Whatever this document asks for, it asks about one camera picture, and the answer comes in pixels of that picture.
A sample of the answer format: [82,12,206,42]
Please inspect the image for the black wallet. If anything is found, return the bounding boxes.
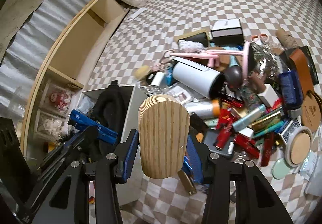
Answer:
[178,30,210,46]

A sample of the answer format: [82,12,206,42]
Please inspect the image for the black cloth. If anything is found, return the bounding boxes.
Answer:
[92,80,132,161]

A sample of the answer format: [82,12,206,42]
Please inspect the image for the pale green round disc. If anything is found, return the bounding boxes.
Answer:
[272,158,290,180]

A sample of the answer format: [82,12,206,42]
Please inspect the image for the white storage box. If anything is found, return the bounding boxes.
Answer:
[81,84,149,207]

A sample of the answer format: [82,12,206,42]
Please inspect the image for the wooden bedside shelf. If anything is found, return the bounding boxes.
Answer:
[20,0,132,155]

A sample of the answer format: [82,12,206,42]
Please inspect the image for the round tin with cork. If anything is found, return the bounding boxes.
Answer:
[285,126,313,167]

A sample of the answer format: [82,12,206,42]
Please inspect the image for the brown leather strap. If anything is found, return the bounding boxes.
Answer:
[287,49,314,95]

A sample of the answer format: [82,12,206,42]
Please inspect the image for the white plastic packet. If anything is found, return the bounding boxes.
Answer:
[299,151,322,190]

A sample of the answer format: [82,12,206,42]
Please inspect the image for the white charger block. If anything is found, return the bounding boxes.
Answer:
[150,71,166,87]

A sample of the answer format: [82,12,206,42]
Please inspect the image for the pink handled scissors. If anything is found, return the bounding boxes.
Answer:
[160,49,176,64]

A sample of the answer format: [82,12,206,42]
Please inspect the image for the white flower display box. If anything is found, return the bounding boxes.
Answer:
[41,115,66,137]

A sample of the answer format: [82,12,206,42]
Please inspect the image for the light wooden block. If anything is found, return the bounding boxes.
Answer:
[138,94,190,179]

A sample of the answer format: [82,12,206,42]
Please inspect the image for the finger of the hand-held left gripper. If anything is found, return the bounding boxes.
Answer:
[67,109,89,129]
[38,120,119,172]

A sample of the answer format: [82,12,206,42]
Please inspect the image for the pile of cosmetic tubes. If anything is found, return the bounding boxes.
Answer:
[213,98,286,167]

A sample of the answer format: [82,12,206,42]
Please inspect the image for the checkered bedsheet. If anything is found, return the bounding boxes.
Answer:
[75,0,322,224]

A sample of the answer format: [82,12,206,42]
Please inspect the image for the white cylindrical tumbler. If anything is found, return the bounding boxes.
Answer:
[172,57,226,99]

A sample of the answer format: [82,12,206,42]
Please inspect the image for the dark grey flat case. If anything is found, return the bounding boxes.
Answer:
[203,128,235,162]

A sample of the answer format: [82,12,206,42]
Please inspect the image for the black and white box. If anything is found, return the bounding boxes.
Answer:
[210,18,244,41]

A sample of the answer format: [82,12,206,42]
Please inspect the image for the crinkled silver foil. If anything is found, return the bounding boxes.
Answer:
[251,42,281,77]

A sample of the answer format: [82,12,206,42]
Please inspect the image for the brown folded umbrella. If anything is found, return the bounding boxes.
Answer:
[275,27,300,49]

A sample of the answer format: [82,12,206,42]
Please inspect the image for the small white box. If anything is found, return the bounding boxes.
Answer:
[257,84,279,107]

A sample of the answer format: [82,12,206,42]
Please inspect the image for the dark brown round ball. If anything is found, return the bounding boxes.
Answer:
[223,65,244,89]

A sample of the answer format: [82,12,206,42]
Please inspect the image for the silver bottle orange cap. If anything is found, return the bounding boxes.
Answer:
[184,99,221,118]

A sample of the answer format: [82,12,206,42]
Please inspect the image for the silver pleated curtain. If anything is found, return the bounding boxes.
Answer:
[0,0,99,116]

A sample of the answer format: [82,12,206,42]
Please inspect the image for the blue rectangular case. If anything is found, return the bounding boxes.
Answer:
[279,70,304,112]

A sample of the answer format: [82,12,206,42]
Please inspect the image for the yellow round sponge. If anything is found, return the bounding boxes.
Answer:
[133,65,152,80]

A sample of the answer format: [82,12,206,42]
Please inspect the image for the gold metal tube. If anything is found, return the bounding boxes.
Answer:
[177,169,197,196]

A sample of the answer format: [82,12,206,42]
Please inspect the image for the red flower display box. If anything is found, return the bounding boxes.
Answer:
[49,88,74,114]

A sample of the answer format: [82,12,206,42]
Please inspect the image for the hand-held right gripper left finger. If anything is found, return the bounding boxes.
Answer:
[33,129,139,224]

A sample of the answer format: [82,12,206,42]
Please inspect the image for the white lace cloth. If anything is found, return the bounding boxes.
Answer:
[178,39,205,53]

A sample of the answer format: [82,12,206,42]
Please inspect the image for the round wooden coaster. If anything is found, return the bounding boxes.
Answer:
[300,90,322,133]

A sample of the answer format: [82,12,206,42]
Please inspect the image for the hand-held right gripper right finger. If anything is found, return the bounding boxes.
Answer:
[184,136,294,224]

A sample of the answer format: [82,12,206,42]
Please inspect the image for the clear plastic case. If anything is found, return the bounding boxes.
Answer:
[165,85,193,103]

